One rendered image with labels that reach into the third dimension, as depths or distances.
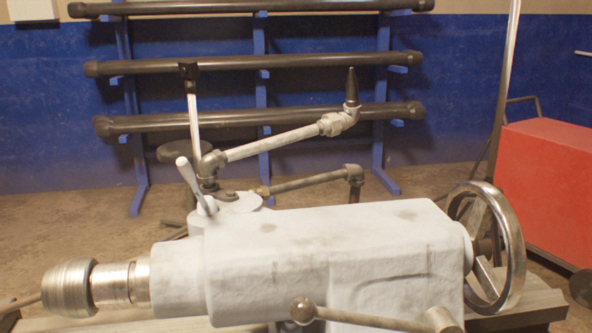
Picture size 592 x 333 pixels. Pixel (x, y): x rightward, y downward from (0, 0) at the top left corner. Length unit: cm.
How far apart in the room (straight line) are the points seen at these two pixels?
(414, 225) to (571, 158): 194
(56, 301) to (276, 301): 30
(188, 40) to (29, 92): 129
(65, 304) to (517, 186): 245
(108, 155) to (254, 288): 334
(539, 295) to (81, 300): 94
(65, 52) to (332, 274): 334
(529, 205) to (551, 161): 29
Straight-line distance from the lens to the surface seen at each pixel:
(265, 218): 68
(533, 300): 115
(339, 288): 63
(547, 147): 262
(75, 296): 68
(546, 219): 272
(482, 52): 424
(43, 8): 366
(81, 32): 372
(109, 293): 68
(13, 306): 103
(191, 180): 63
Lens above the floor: 148
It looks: 21 degrees down
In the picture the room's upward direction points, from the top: 1 degrees counter-clockwise
